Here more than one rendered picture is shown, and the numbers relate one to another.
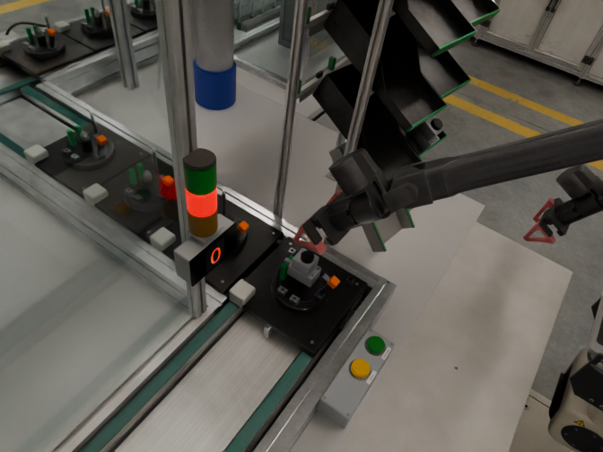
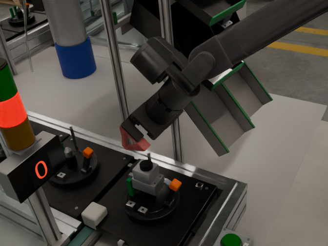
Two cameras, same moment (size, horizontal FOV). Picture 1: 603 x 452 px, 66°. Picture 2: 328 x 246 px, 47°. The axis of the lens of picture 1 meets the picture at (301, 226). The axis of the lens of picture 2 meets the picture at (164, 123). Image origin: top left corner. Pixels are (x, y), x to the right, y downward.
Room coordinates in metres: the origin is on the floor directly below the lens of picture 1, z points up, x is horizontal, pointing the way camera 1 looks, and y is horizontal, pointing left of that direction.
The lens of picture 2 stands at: (0.03, -0.16, 1.66)
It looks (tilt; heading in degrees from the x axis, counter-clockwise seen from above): 36 degrees down; 8
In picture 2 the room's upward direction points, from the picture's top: 6 degrees counter-clockwise
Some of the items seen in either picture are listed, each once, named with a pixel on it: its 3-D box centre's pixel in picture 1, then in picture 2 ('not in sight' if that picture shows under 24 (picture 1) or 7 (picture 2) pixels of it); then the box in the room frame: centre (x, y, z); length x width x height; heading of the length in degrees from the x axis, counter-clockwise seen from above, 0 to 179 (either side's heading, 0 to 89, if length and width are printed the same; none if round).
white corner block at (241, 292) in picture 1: (241, 293); (94, 215); (0.61, 0.11, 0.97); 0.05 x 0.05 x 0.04; 63
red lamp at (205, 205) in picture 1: (201, 196); (7, 107); (0.53, 0.17, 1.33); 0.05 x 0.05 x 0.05
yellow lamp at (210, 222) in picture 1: (203, 217); (16, 131); (0.53, 0.17, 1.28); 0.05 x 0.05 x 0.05
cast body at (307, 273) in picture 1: (301, 263); (143, 174); (0.65, -0.01, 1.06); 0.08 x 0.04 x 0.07; 65
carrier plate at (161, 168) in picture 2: (300, 291); (152, 204); (0.65, -0.02, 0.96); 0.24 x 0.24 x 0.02; 63
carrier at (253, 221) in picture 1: (218, 225); (70, 158); (0.77, 0.20, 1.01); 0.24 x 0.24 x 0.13; 63
